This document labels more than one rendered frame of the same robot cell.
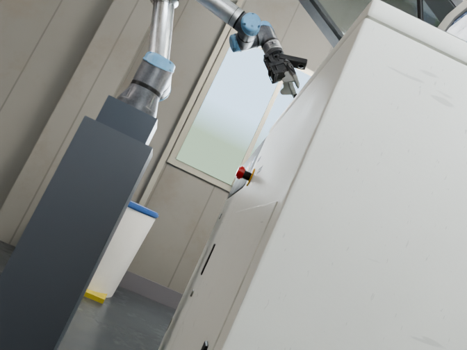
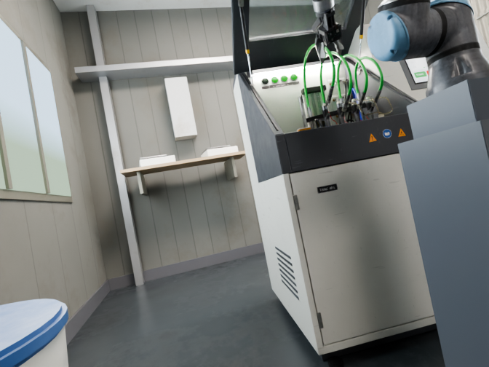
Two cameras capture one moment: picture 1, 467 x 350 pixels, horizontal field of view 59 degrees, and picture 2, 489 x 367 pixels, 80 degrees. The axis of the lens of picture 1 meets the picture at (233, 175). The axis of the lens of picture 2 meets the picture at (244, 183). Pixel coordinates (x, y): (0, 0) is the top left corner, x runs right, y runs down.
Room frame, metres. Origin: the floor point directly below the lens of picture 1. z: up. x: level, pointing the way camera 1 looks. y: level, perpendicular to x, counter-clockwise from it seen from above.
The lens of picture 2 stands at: (2.13, 1.12, 0.74)
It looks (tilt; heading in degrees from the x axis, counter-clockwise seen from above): 2 degrees up; 265
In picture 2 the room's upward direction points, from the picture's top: 11 degrees counter-clockwise
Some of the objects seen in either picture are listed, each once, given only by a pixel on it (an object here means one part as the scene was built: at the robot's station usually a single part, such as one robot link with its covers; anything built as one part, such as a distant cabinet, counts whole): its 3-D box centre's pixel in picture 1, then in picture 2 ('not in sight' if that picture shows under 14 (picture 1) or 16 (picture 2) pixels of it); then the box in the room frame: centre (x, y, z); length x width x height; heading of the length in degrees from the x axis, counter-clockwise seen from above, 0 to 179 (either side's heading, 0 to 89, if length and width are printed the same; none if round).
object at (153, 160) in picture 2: not in sight; (156, 162); (2.70, -1.97, 1.24); 0.38 x 0.36 x 0.09; 9
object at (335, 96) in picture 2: not in sight; (340, 97); (1.29, -0.56, 1.20); 0.13 x 0.03 x 0.31; 2
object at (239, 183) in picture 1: (247, 176); (356, 140); (1.52, -0.05, 0.87); 0.62 x 0.04 x 0.16; 2
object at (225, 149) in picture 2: not in sight; (218, 153); (2.04, -2.07, 1.24); 0.37 x 0.36 x 0.09; 9
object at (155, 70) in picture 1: (154, 73); (444, 30); (1.46, 0.42, 1.07); 0.13 x 0.12 x 0.14; 5
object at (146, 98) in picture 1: (140, 100); (455, 72); (1.46, 0.42, 0.95); 0.15 x 0.15 x 0.10
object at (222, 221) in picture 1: (195, 281); (380, 241); (1.52, -0.03, 0.44); 0.65 x 0.02 x 0.68; 2
